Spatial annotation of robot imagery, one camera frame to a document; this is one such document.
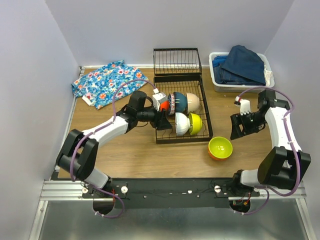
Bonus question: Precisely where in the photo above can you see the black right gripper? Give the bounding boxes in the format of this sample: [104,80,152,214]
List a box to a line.
[229,110,267,140]

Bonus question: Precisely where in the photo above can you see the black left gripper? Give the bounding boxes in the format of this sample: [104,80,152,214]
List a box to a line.
[137,101,173,131]

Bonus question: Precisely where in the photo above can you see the blue triangle pattern bowl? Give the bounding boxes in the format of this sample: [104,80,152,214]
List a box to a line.
[167,93,176,116]

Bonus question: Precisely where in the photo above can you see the white bowl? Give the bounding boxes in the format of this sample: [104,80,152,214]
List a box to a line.
[186,92,200,114]
[175,112,190,137]

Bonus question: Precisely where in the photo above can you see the dark glazed bowl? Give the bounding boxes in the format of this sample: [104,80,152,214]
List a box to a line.
[173,92,188,113]

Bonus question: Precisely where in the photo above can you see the green orange bowl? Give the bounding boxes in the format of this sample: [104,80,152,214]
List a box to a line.
[208,136,233,161]

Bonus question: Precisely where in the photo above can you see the yellow-green bowl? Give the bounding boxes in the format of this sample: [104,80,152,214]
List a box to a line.
[188,113,203,136]

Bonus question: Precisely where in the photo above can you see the black wire dish rack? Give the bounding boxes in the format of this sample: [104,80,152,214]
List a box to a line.
[153,47,213,144]

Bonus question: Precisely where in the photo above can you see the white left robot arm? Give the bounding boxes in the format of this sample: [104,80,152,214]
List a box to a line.
[56,89,172,198]

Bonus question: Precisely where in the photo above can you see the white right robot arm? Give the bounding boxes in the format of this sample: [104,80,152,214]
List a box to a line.
[230,87,311,197]

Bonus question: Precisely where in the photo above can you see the white perforated basket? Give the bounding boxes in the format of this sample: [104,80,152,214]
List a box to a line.
[208,52,275,93]

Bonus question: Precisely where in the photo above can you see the dark blue jeans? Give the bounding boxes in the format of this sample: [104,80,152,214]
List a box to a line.
[212,45,266,86]

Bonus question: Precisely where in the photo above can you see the blue floral cloth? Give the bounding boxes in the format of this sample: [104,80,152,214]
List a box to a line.
[71,60,148,110]

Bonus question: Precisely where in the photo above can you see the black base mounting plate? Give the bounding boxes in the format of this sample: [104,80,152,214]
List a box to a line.
[82,177,259,211]

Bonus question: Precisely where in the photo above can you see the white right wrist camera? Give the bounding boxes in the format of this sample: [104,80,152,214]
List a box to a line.
[234,96,251,116]

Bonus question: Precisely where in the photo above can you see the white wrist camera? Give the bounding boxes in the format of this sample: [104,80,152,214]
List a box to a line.
[234,96,251,116]
[152,88,167,112]

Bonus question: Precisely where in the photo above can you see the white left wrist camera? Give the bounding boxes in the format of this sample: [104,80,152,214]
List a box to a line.
[152,88,167,112]

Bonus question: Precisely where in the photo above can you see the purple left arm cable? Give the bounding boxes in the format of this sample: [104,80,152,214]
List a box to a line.
[69,79,159,218]

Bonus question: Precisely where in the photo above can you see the aluminium frame rail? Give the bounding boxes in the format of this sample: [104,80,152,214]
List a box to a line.
[40,180,307,201]

